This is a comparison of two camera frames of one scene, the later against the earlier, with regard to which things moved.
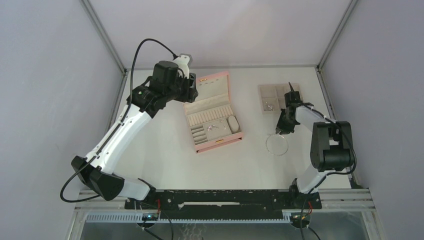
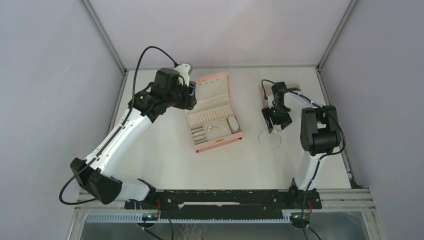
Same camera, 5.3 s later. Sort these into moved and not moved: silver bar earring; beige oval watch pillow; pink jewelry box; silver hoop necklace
Moved: silver hoop necklace
Not moved: pink jewelry box; beige oval watch pillow; silver bar earring
